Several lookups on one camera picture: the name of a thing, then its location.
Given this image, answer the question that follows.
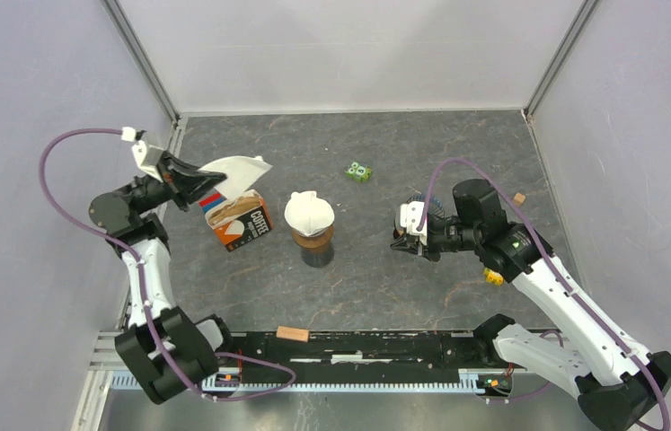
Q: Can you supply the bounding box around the blue glass dripper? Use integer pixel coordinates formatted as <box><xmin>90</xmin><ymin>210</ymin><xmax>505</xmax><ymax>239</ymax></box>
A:
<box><xmin>406</xmin><ymin>193</ymin><xmax>446</xmax><ymax>218</ymax></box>

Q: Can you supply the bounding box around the wooden rectangular block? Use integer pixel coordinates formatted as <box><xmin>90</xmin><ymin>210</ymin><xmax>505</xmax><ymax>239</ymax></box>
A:
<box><xmin>276</xmin><ymin>326</ymin><xmax>310</xmax><ymax>342</ymax></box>

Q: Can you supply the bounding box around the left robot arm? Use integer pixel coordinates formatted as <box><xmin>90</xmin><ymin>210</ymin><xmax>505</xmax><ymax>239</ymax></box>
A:
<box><xmin>89</xmin><ymin>152</ymin><xmax>236</xmax><ymax>404</ymax></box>

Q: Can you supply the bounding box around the purple cable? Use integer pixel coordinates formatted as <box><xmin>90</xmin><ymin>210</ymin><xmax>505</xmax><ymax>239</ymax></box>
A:
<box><xmin>417</xmin><ymin>157</ymin><xmax>671</xmax><ymax>431</ymax></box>
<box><xmin>38</xmin><ymin>128</ymin><xmax>298</xmax><ymax>403</ymax></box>

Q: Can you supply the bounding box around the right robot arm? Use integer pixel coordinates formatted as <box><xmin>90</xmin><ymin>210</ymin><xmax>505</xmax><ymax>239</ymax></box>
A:
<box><xmin>392</xmin><ymin>179</ymin><xmax>671</xmax><ymax>430</ymax></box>

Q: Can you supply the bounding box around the yellow owl block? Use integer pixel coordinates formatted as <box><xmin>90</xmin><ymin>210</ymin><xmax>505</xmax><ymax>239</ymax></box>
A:
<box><xmin>483</xmin><ymin>268</ymin><xmax>505</xmax><ymax>286</ymax></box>

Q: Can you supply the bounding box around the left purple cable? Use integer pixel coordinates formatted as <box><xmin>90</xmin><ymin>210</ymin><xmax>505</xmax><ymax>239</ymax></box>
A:
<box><xmin>38</xmin><ymin>128</ymin><xmax>298</xmax><ymax>403</ymax></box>

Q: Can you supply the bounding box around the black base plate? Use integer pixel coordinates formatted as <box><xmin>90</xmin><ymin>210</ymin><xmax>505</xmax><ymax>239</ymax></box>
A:
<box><xmin>219</xmin><ymin>330</ymin><xmax>508</xmax><ymax>385</ymax></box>

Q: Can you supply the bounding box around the small wooden cube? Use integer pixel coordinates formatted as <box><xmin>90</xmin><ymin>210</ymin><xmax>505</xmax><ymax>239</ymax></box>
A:
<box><xmin>513</xmin><ymin>193</ymin><xmax>526</xmax><ymax>207</ymax></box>

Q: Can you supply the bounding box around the green monster block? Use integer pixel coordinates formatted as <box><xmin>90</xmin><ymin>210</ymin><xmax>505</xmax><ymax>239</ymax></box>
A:
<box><xmin>345</xmin><ymin>162</ymin><xmax>372</xmax><ymax>182</ymax></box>

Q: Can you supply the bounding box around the coffee filter box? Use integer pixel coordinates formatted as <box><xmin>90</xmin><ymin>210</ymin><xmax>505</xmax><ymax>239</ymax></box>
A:
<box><xmin>203</xmin><ymin>189</ymin><xmax>273</xmax><ymax>252</ymax></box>

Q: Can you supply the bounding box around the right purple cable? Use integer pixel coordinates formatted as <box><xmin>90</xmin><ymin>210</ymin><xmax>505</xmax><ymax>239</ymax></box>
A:
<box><xmin>417</xmin><ymin>157</ymin><xmax>671</xmax><ymax>431</ymax></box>

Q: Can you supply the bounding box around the white paper coffee filter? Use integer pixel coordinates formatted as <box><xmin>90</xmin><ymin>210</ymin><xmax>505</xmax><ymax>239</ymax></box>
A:
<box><xmin>284</xmin><ymin>190</ymin><xmax>335</xmax><ymax>237</ymax></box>

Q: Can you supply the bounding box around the aluminium frame rail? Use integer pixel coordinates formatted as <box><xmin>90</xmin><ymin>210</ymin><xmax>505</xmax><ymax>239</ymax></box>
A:
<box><xmin>71</xmin><ymin>330</ymin><xmax>241</xmax><ymax>431</ymax></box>

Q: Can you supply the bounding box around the red blue block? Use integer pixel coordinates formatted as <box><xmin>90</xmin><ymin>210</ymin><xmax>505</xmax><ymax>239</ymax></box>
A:
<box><xmin>199</xmin><ymin>192</ymin><xmax>226</xmax><ymax>214</ymax></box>

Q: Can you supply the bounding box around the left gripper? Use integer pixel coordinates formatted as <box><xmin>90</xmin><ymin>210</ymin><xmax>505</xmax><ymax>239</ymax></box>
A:
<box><xmin>119</xmin><ymin>150</ymin><xmax>225</xmax><ymax>216</ymax></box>

